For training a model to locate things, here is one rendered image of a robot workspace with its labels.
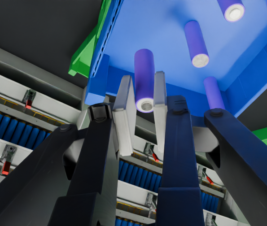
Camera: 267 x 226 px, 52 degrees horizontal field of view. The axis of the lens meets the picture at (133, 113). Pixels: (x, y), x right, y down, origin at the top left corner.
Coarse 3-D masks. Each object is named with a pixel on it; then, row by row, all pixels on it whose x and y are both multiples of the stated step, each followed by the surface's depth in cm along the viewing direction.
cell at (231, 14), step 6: (222, 0) 25; (228, 0) 24; (234, 0) 24; (240, 0) 24; (222, 6) 25; (228, 6) 24; (234, 6) 24; (240, 6) 24; (222, 12) 25; (228, 12) 24; (234, 12) 24; (240, 12) 24; (228, 18) 24; (234, 18) 24; (240, 18) 24
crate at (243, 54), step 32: (128, 0) 30; (160, 0) 30; (192, 0) 30; (256, 0) 30; (128, 32) 33; (160, 32) 33; (224, 32) 33; (256, 32) 33; (96, 64) 30; (128, 64) 36; (160, 64) 36; (224, 64) 36; (256, 64) 35; (96, 96) 30; (192, 96) 39; (224, 96) 39; (256, 96) 33
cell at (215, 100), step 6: (210, 78) 37; (204, 84) 38; (210, 84) 37; (216, 84) 37; (210, 90) 36; (216, 90) 36; (210, 96) 35; (216, 96) 35; (210, 102) 35; (216, 102) 34; (222, 102) 34; (210, 108) 35; (222, 108) 34
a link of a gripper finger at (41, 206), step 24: (48, 144) 13; (24, 168) 11; (48, 168) 11; (72, 168) 14; (0, 192) 10; (24, 192) 10; (48, 192) 11; (0, 216) 9; (24, 216) 10; (48, 216) 11
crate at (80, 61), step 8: (88, 40) 76; (80, 48) 80; (88, 48) 82; (72, 56) 84; (80, 56) 84; (88, 56) 84; (72, 64) 80; (80, 64) 85; (88, 64) 86; (72, 72) 79; (80, 72) 82; (88, 72) 85
